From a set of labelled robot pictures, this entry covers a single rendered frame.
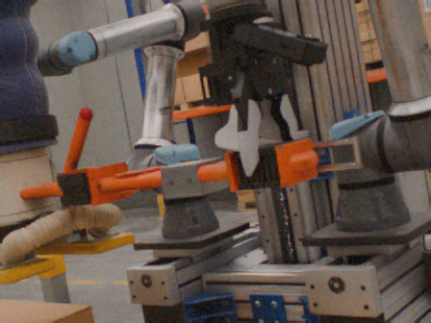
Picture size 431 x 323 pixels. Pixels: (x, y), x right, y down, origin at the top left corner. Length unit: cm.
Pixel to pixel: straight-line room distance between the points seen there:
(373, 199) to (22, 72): 73
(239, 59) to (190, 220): 88
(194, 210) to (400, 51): 65
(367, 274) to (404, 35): 44
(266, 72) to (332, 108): 80
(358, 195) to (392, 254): 13
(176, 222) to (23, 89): 63
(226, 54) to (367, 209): 63
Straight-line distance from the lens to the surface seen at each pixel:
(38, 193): 115
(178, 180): 91
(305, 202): 159
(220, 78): 85
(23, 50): 122
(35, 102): 121
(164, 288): 157
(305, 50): 78
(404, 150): 135
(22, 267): 109
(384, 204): 140
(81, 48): 155
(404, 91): 133
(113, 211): 118
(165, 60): 185
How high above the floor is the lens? 130
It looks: 3 degrees down
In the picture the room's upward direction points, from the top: 10 degrees counter-clockwise
